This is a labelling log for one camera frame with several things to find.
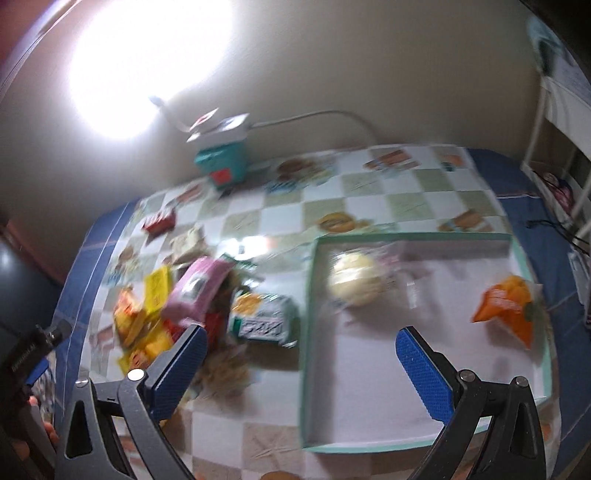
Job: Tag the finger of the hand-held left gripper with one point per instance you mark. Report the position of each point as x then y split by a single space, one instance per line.
54 336
38 372

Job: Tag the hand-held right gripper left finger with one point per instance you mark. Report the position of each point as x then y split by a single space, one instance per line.
181 369

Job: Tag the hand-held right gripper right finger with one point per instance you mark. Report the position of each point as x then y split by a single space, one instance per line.
424 376

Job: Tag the clear yellow snack packet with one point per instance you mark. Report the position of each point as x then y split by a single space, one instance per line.
147 350

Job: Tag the teal-rimmed white tray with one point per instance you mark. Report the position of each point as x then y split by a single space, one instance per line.
369 378

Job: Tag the red snack packet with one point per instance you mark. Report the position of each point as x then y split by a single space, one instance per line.
214 325

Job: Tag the pink snack packet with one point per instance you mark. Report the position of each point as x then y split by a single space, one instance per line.
196 288

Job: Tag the green and white cracker packet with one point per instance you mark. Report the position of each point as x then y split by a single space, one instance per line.
263 321

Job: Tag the orange snack packet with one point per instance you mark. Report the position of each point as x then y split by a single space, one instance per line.
505 309

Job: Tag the round yellow cake packet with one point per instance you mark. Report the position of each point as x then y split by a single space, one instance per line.
358 279

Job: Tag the person's left hand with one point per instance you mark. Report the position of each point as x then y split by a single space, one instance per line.
51 436

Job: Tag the dark cabinet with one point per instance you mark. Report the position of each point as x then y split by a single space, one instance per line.
23 286

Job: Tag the small red box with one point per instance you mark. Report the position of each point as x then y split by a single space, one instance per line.
159 221

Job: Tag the checkered printed tablecloth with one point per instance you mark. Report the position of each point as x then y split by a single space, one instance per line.
286 221

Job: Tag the teal box with red label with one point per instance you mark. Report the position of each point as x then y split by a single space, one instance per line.
221 159

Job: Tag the white power strip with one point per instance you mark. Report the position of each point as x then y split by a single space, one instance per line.
226 127

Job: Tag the white gooseneck lamp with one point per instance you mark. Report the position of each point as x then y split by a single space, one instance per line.
168 113

